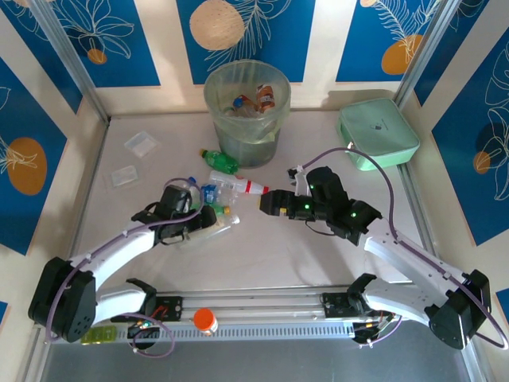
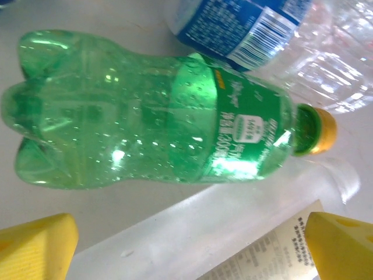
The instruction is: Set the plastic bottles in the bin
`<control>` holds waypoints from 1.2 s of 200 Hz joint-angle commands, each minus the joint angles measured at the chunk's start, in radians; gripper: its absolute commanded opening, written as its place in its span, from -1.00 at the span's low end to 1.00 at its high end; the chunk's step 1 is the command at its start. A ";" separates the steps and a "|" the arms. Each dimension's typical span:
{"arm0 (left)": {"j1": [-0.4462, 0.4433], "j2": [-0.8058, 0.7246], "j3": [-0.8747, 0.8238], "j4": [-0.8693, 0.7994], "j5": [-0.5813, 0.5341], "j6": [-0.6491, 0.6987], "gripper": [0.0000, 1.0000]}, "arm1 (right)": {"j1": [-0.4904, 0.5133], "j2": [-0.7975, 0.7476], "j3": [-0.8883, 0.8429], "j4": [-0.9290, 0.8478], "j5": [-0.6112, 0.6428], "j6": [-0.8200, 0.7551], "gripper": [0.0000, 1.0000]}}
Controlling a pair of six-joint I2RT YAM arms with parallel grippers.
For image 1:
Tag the mint green lidded box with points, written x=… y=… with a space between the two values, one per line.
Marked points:
x=378 y=131

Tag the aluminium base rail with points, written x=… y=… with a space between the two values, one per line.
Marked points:
x=258 y=302

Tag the white bottle red cap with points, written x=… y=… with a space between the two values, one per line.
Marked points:
x=230 y=182

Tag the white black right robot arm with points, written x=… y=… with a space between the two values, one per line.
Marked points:
x=401 y=258

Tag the slim aluminium rail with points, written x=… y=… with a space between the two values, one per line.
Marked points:
x=417 y=207

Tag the yellow green block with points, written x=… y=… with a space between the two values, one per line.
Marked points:
x=105 y=335

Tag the blue cap bottle red label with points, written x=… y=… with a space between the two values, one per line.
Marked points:
x=238 y=102

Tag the clear plastic bag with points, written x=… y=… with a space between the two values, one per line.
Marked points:
x=140 y=144
x=124 y=176

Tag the orange capped pill bottle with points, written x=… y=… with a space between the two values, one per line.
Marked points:
x=203 y=317

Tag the aluminium frame post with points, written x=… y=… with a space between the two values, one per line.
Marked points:
x=75 y=67
x=427 y=51

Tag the crushed green plastic bottle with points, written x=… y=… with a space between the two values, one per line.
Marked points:
x=220 y=161

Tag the clear bottle white label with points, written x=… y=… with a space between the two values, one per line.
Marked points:
x=222 y=235

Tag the small bottle blue cap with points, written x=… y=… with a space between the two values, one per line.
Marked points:
x=192 y=180

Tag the green translucent bin liner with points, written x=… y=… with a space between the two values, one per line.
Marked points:
x=238 y=129

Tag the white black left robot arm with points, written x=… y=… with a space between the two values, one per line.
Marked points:
x=115 y=250

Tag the grey mesh waste bin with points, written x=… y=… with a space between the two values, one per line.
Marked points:
x=248 y=155

